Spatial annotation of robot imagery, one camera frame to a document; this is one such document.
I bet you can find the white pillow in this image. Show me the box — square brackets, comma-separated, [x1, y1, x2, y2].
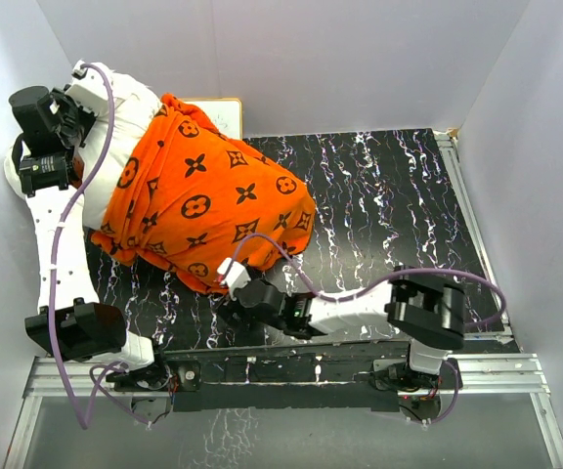
[3, 62, 161, 230]

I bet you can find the orange patterned pillowcase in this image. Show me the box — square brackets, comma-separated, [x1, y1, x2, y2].
[91, 94, 316, 294]

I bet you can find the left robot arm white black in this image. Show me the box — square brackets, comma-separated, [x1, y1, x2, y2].
[4, 86, 171, 390]

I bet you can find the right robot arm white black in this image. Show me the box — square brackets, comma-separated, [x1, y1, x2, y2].
[217, 258, 465, 392]

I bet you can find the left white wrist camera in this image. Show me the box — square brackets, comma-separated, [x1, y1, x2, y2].
[65, 60, 113, 117]

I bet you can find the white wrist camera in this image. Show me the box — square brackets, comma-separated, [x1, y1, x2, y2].
[217, 258, 251, 300]
[65, 60, 113, 117]

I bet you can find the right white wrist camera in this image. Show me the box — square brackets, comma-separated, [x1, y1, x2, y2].
[217, 258, 251, 300]

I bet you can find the small whiteboard yellow frame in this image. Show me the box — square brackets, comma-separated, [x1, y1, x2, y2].
[184, 98, 243, 140]

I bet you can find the aluminium frame rail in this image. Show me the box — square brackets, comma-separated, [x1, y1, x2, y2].
[5, 354, 563, 468]

